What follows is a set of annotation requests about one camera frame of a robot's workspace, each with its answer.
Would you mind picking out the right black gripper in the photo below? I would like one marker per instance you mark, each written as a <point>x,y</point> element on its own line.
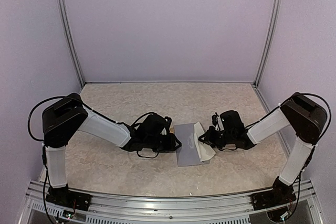
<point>208,138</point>

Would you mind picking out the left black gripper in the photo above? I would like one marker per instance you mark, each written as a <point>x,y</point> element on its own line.
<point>171,146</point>

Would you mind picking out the ornate bordered letter sheet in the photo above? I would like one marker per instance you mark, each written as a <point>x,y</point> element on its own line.
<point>205,152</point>

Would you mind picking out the grey envelope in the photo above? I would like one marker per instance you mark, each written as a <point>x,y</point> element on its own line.
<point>187,154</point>

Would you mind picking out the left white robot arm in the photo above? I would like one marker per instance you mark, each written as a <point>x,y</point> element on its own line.
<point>69,115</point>

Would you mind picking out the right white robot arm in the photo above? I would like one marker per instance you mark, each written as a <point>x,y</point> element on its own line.
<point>307,115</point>

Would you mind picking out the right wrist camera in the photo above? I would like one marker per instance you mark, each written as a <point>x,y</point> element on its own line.
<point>217,122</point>

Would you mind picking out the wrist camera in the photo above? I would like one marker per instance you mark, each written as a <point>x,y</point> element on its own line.
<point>217,122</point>
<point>168,122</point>

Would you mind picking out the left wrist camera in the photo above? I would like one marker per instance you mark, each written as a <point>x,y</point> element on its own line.
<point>168,122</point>

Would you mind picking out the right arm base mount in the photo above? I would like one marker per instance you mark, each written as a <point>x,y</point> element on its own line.
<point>275,197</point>

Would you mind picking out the front aluminium rail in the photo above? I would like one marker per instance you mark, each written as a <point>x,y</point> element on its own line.
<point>228,208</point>

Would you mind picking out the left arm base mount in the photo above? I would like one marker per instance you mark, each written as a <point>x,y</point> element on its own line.
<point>65,197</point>

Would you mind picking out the right aluminium frame post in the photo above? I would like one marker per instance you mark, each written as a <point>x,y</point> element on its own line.
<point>268,42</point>

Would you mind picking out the aluminium frame post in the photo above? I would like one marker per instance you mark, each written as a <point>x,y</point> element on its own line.
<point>70,42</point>
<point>268,42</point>

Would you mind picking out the left aluminium frame post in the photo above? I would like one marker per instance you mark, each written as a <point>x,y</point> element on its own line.
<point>70,42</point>

